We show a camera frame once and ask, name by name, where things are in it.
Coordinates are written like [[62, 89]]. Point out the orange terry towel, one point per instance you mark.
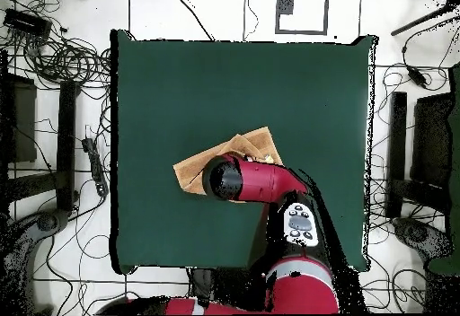
[[196, 174]]

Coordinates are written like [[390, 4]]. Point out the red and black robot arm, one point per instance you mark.
[[262, 181]]

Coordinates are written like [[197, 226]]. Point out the black flat panel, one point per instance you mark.
[[23, 122], [431, 140]]

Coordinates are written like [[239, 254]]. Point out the flat black device box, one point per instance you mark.
[[27, 23]]

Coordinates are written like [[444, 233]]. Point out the dark green table cloth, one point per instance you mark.
[[215, 86]]

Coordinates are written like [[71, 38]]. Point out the black power strip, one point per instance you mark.
[[96, 168]]

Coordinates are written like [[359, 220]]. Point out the black stand bar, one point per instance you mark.
[[66, 143], [397, 150]]

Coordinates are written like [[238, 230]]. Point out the dark grey stand leg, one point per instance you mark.
[[46, 222], [420, 235]]

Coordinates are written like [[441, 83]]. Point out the black power adapter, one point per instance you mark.
[[417, 77]]

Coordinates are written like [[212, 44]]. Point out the black rod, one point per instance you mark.
[[420, 19]]

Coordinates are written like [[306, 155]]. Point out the grey rectangular frame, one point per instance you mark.
[[326, 10]]

